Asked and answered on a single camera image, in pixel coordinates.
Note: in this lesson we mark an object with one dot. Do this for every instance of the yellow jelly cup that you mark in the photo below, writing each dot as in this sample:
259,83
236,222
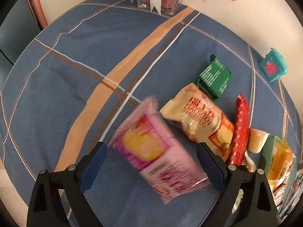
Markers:
257,140

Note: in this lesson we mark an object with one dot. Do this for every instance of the pink snack packet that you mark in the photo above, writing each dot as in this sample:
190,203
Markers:
151,148

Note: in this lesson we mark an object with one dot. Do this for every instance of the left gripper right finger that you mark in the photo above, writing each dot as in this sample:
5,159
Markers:
257,207

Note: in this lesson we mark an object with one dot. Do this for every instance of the teal toy box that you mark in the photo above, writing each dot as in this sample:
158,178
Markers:
273,65

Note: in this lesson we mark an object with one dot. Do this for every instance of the blue plaid tablecloth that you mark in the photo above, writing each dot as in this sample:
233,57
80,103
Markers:
82,76

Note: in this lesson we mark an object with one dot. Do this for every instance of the green snack packet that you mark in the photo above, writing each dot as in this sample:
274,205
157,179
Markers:
214,79

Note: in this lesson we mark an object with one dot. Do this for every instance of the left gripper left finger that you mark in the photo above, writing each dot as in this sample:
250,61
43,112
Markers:
46,208

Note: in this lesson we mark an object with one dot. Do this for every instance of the red patterned snack packet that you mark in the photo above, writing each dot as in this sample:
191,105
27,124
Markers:
241,132

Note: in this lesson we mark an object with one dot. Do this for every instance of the cream orange snack packet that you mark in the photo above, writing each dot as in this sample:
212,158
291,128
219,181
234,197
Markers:
200,119

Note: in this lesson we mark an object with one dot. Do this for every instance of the dark chair with pink trim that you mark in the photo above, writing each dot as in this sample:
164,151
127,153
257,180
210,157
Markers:
19,26

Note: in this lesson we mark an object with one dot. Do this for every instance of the green rimmed cardboard tray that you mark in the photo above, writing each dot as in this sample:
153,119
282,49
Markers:
265,161

